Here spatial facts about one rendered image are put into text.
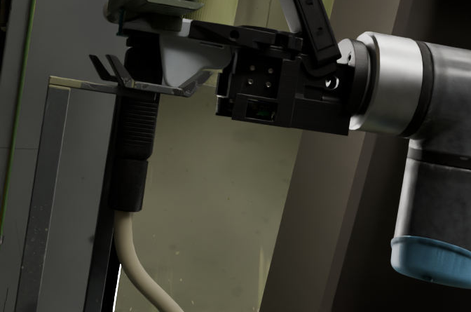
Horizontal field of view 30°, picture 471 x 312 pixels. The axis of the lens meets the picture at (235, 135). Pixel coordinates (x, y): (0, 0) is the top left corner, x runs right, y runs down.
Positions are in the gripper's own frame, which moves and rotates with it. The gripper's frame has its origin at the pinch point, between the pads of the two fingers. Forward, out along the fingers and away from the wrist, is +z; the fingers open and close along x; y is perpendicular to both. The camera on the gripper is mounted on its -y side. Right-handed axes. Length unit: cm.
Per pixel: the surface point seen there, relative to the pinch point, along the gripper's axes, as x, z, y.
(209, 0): 198, -43, -23
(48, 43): 46.6, 6.3, 2.1
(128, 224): -1.1, -1.6, 17.3
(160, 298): -1.2, -5.3, 23.4
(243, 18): 235, -63, -22
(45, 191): -10.6, 6.0, 14.0
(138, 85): -11.3, 0.5, 5.4
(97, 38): 46.6, 0.0, 0.4
